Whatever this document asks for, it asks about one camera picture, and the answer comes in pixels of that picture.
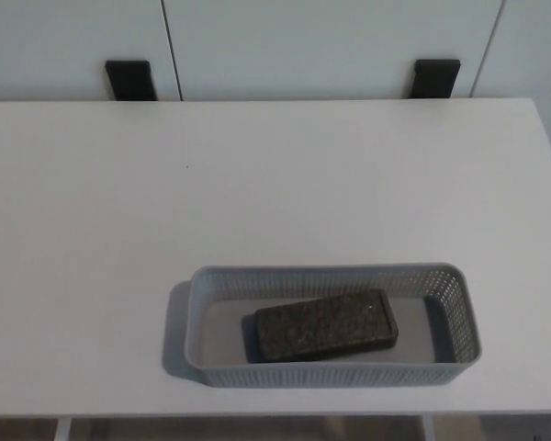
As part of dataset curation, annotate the black felt board eraser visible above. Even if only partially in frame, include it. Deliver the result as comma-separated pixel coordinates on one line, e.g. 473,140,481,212
241,288,401,365

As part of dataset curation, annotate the white cabinet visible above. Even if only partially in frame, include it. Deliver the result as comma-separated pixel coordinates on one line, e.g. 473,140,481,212
0,0,507,102

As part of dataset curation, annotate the black rectangular bracket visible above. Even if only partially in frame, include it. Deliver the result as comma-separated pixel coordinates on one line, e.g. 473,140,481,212
409,58,462,99
104,59,159,102

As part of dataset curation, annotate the grey perforated plastic basket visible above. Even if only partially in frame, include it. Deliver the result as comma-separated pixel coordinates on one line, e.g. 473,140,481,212
181,261,484,390

